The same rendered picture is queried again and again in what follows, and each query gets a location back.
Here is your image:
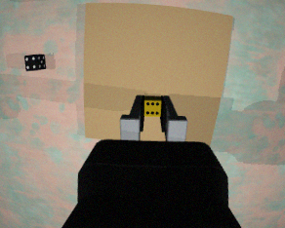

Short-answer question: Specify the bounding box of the yellow die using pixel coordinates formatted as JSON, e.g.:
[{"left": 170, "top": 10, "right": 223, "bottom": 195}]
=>
[{"left": 144, "top": 95, "right": 161, "bottom": 117}]

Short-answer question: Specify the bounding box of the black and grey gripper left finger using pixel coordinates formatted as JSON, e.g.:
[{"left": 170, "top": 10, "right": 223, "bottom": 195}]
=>
[{"left": 120, "top": 95, "right": 144, "bottom": 140}]

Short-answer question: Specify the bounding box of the black die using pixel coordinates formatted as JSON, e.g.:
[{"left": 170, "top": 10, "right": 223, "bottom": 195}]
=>
[{"left": 24, "top": 55, "right": 46, "bottom": 71}]

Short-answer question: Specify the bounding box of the tan flat mat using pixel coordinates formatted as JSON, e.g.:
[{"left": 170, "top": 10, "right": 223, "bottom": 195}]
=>
[{"left": 84, "top": 3, "right": 233, "bottom": 146}]

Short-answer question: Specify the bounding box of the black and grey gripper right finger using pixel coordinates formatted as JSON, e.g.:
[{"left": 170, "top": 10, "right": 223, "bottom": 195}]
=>
[{"left": 160, "top": 95, "right": 187, "bottom": 141}]

